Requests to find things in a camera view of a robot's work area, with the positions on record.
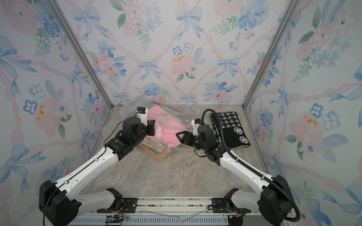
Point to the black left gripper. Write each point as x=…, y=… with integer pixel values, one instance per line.
x=151, y=125

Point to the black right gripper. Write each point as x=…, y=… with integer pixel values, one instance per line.
x=185, y=137

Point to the pink fluffy blanket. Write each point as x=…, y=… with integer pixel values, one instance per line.
x=167, y=125

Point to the clear plastic vacuum bag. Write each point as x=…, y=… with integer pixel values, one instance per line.
x=129, y=109

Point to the black white patterned blanket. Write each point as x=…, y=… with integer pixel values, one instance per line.
x=230, y=125

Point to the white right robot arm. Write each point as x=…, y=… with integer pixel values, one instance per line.
x=272, y=198

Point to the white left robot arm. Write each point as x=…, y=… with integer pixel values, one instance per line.
x=61, y=202

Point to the orange cream striped blanket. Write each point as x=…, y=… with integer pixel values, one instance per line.
x=154, y=149

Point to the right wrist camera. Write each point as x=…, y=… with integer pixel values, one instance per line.
x=196, y=123

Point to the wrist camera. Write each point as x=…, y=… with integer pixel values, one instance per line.
x=142, y=113
x=196, y=123

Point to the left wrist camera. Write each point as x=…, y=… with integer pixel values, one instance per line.
x=142, y=113

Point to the left aluminium corner post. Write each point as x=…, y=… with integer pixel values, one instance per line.
x=64, y=24

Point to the aluminium corner post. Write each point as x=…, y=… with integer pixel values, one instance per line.
x=64, y=24
x=286, y=19

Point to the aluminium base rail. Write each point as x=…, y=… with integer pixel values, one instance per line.
x=164, y=212

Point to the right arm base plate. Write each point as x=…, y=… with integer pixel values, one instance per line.
x=222, y=205

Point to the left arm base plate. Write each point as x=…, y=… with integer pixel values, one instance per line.
x=124, y=205

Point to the right aluminium corner post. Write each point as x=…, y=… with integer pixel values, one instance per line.
x=286, y=19

